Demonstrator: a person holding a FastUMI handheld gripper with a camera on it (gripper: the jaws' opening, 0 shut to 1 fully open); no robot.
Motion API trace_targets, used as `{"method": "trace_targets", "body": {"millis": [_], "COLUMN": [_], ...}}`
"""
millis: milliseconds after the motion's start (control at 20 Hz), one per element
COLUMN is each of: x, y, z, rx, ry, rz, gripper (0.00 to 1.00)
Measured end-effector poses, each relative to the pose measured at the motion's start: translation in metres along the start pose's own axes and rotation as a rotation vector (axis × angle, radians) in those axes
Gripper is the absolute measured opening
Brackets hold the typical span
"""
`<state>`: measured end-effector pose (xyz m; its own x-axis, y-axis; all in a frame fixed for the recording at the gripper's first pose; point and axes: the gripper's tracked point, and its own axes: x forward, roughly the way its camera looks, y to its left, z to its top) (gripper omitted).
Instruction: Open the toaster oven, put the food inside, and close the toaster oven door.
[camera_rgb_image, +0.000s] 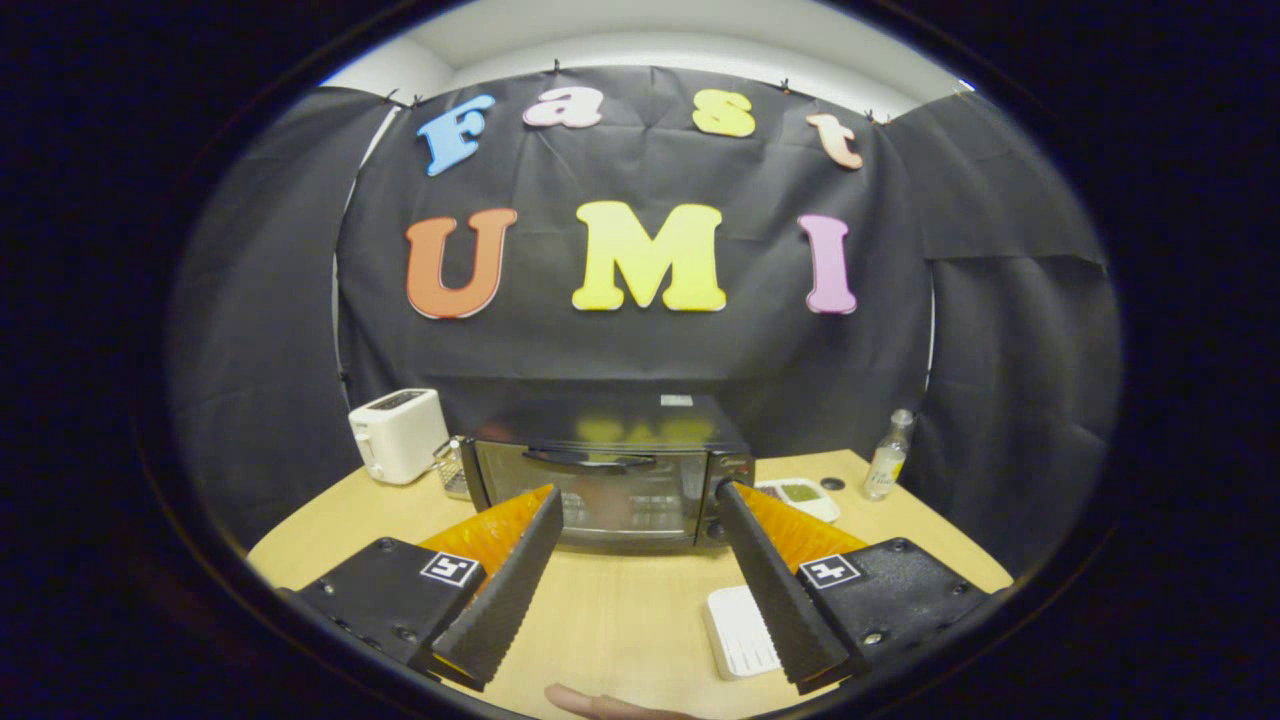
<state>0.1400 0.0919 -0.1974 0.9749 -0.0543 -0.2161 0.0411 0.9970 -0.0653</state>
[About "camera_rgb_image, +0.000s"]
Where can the small white plastic tray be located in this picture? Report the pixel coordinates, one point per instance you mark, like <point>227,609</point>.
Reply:
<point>740,630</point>

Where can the small clear glass bottle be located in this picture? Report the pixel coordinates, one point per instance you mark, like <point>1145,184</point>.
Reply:
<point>888,465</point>

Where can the white divided dish with beans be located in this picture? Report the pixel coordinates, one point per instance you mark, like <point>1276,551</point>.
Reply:
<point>800,492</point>

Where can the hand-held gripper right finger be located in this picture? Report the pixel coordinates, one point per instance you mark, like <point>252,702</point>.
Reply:
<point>780,600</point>

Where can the black toaster oven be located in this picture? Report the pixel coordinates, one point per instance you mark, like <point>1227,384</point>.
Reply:
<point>610,480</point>

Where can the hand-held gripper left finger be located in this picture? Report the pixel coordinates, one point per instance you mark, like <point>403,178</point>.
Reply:
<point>505,600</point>

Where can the white bread toaster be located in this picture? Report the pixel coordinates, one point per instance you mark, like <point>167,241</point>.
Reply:
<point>400,435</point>

